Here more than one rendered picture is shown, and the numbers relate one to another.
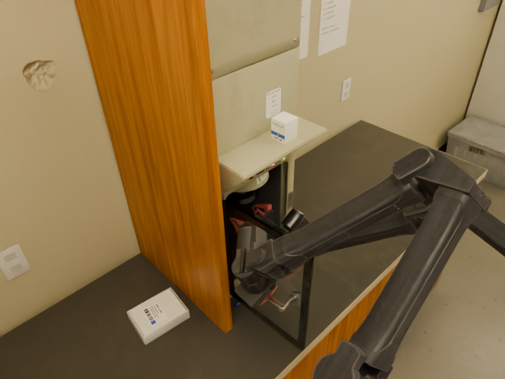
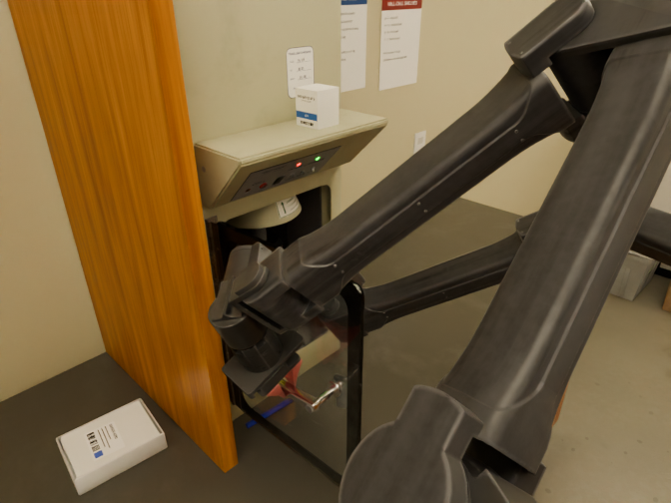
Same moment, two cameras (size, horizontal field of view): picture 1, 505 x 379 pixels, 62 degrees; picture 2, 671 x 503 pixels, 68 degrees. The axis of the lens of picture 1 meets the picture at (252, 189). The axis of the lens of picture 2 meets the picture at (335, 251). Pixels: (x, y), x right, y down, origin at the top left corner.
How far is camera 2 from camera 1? 0.42 m
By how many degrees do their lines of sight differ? 10
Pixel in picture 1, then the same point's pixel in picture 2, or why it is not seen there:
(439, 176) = (611, 29)
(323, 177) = (391, 253)
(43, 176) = not seen: outside the picture
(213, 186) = (180, 166)
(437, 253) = (634, 164)
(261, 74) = (276, 12)
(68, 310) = not seen: outside the picture
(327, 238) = (382, 220)
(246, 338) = (259, 479)
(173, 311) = (137, 436)
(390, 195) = (505, 107)
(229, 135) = (223, 107)
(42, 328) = not seen: outside the picture
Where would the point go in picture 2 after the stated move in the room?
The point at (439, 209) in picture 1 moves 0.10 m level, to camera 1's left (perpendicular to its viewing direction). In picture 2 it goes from (623, 85) to (484, 87)
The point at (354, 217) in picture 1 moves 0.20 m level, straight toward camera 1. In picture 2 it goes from (434, 167) to (404, 274)
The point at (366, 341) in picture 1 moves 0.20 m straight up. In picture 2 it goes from (476, 386) to (539, 19)
